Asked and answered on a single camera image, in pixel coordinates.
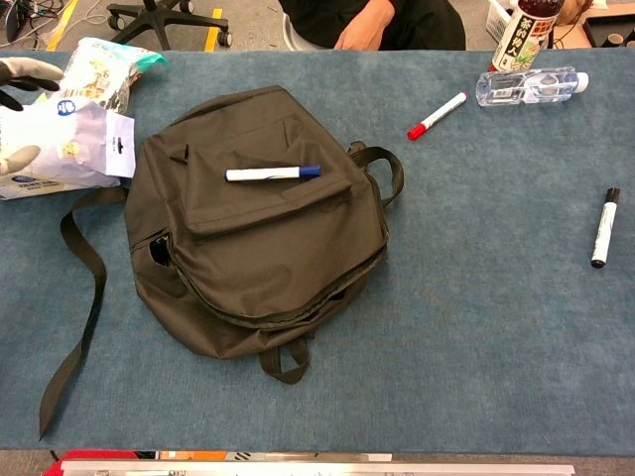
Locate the white storage basket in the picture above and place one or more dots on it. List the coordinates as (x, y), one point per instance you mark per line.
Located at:
(498, 20)

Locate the white pouch with blue logo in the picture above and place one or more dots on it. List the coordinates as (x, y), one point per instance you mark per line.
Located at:
(69, 139)

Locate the red plastic box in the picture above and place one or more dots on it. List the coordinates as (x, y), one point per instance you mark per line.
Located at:
(99, 455)

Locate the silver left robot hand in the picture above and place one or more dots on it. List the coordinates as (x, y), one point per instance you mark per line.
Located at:
(30, 74)

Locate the brown tea bottle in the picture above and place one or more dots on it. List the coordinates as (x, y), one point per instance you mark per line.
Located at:
(526, 35)

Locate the open cardboard tray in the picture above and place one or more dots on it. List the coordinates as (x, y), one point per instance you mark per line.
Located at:
(605, 30)

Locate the white marker with red cap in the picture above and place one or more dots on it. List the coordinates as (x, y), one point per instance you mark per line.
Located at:
(436, 115)

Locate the seated person in black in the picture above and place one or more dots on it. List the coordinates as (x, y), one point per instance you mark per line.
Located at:
(412, 22)

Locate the black fabric backpack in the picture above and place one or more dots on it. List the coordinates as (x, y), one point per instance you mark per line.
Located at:
(258, 248)

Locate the white and blue carton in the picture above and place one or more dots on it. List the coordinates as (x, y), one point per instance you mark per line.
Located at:
(49, 187)

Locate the clear plastic water bottle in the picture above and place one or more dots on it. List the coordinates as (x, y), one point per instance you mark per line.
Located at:
(531, 86)

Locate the aluminium frame rail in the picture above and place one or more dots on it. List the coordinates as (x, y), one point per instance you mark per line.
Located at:
(317, 468)

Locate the white marker with blue cap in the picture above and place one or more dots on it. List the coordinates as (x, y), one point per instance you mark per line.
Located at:
(268, 173)

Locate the green-edged clear snack bag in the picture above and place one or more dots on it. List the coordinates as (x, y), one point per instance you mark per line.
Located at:
(109, 69)

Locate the white round stool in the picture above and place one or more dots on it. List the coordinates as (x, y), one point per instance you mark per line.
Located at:
(292, 37)

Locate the white marker with black cap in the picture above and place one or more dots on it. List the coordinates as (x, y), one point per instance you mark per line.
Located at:
(605, 228)

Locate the black office chair base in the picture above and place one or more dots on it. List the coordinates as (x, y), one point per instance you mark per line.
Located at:
(164, 17)

